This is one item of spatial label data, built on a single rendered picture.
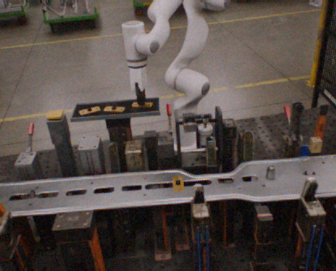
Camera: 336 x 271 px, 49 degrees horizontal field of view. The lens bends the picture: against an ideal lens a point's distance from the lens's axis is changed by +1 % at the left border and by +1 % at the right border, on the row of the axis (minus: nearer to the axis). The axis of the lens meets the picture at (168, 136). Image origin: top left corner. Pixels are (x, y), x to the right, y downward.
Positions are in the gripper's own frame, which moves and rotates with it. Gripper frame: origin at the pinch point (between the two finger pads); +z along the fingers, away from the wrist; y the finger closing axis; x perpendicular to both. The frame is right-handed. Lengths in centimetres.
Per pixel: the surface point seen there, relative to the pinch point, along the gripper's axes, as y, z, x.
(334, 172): 21, 19, 75
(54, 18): -510, 91, -282
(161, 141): 15.4, 11.2, 10.1
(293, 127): 9, 7, 61
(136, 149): 22.0, 10.9, 1.7
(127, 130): 6.3, 11.7, -6.2
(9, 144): -138, 119, -175
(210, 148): 17.3, 12.4, 29.7
